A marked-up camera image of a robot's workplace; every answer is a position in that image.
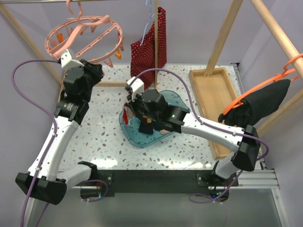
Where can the wooden tray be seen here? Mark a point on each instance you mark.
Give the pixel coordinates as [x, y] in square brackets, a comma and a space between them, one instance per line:
[213, 93]

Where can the teal transparent plastic basin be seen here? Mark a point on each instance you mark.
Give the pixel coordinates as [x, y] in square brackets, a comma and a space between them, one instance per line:
[141, 140]

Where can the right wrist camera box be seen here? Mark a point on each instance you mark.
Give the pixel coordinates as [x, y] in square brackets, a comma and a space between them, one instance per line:
[134, 87]

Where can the pink round clip hanger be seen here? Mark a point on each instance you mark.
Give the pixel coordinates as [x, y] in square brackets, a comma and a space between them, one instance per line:
[99, 37]

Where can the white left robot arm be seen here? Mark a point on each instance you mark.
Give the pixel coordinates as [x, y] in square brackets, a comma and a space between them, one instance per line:
[42, 181]

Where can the brown yellow argyle sock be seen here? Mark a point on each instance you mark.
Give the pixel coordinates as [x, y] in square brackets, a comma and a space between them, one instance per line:
[146, 125]

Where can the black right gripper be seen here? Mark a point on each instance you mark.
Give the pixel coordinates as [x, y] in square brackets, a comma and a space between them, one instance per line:
[132, 104]

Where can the red polka dot garment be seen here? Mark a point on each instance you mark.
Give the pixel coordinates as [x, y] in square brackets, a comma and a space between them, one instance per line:
[143, 53]

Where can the orange plastic hanger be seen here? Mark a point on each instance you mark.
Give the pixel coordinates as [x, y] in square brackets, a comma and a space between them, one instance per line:
[238, 101]

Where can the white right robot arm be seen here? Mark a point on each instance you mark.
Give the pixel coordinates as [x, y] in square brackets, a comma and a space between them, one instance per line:
[152, 109]

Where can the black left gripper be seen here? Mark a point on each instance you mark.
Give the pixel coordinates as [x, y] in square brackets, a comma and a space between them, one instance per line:
[96, 70]

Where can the black garment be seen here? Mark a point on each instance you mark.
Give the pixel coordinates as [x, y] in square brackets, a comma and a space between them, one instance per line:
[257, 105]

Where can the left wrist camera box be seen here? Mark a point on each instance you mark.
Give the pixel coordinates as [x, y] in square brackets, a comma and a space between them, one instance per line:
[69, 61]

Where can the blue wire hanger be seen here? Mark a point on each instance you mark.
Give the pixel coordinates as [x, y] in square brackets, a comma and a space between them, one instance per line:
[152, 14]

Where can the wooden drying rack frame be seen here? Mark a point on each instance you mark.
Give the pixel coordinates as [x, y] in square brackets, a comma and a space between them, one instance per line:
[210, 29]

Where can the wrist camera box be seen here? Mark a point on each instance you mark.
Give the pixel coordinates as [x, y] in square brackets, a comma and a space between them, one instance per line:
[134, 87]
[69, 61]

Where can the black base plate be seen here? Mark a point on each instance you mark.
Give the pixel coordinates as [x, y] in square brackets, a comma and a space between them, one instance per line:
[155, 181]

